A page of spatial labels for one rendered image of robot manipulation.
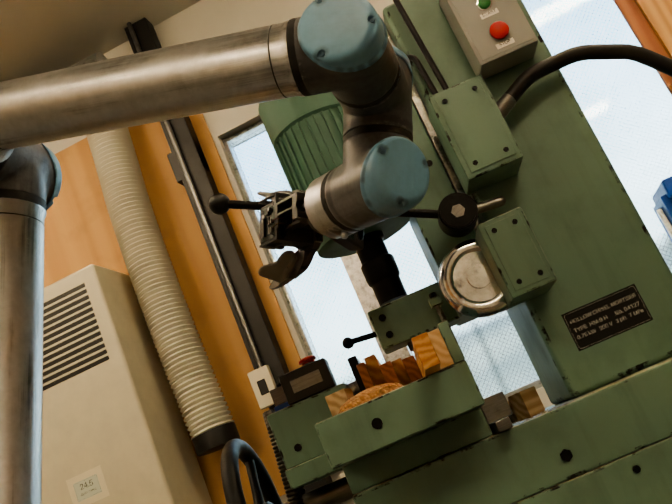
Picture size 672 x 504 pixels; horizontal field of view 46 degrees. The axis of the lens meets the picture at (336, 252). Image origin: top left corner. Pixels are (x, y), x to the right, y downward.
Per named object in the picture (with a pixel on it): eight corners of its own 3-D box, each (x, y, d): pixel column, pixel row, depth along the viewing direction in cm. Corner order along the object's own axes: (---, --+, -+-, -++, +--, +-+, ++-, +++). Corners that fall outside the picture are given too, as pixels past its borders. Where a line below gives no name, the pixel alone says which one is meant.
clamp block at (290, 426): (301, 467, 136) (282, 418, 139) (373, 437, 136) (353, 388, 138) (285, 470, 122) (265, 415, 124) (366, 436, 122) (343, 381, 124)
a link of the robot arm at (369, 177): (434, 139, 100) (436, 214, 97) (376, 169, 110) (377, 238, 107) (374, 121, 95) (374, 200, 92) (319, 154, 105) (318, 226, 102)
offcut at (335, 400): (343, 422, 119) (332, 396, 120) (361, 414, 118) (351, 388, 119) (335, 424, 115) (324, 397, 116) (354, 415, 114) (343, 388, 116)
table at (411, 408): (325, 479, 158) (314, 450, 159) (466, 418, 157) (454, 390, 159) (261, 499, 99) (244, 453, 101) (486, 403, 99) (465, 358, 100)
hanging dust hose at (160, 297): (205, 456, 274) (84, 114, 311) (249, 437, 271) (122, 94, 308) (184, 460, 257) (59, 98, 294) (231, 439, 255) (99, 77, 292)
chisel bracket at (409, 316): (389, 363, 136) (369, 318, 138) (464, 331, 136) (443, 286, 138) (386, 359, 129) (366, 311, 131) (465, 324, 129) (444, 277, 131)
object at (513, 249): (507, 309, 121) (473, 240, 125) (549, 291, 121) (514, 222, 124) (512, 298, 112) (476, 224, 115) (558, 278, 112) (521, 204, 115)
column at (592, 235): (551, 406, 139) (387, 66, 158) (668, 356, 138) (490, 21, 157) (573, 399, 117) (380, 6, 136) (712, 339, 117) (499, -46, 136)
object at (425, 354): (428, 398, 150) (419, 378, 151) (438, 394, 150) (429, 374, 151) (424, 369, 92) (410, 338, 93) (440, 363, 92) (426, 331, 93)
